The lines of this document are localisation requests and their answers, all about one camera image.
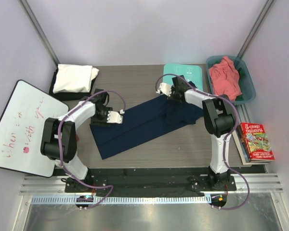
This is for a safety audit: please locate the navy blue t shirt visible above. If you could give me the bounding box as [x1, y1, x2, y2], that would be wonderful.
[90, 95, 203, 159]

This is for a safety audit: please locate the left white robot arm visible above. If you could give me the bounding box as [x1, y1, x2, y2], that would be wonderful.
[40, 89, 112, 192]

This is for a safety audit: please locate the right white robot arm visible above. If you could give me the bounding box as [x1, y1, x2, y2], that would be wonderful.
[163, 74, 238, 190]

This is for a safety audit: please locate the teal instruction mat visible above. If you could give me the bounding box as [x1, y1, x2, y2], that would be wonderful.
[163, 64, 203, 90]

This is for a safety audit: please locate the folded black t shirt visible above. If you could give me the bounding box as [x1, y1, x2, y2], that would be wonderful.
[49, 69, 95, 102]

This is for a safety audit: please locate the pink crumpled t shirt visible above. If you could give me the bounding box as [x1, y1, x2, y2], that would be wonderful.
[209, 56, 242, 101]

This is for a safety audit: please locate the folded white t shirt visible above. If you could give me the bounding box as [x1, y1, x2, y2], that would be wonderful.
[53, 64, 99, 93]

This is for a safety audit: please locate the green t shirt in bin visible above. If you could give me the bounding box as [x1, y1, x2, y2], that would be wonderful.
[236, 68, 246, 101]

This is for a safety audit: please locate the teal plastic bin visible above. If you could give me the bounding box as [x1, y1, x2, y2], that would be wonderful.
[206, 55, 256, 105]

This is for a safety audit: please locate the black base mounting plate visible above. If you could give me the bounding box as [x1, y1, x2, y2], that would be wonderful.
[63, 167, 236, 198]

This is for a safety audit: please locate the book under red book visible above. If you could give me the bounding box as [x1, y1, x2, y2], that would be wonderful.
[232, 124, 271, 165]

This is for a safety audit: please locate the white dry-erase board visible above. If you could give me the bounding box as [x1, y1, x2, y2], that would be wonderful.
[0, 80, 69, 178]

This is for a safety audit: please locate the red storey house book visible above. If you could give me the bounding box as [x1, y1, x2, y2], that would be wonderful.
[237, 122, 275, 162]

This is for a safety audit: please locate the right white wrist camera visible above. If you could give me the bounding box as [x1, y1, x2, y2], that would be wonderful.
[156, 82, 174, 97]

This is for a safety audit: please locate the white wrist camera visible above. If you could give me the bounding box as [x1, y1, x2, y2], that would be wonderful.
[106, 109, 125, 124]
[156, 82, 174, 97]

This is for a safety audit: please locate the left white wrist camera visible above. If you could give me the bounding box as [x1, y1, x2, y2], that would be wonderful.
[106, 109, 125, 124]

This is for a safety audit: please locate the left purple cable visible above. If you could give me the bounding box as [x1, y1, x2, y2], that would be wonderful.
[58, 90, 127, 210]

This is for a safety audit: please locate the purple cable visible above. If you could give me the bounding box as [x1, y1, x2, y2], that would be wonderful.
[155, 74, 250, 210]
[58, 90, 127, 210]

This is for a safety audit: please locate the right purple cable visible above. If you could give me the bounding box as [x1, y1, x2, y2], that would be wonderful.
[155, 74, 250, 210]

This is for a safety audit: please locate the perforated white cable duct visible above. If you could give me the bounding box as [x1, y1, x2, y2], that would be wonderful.
[31, 194, 211, 205]

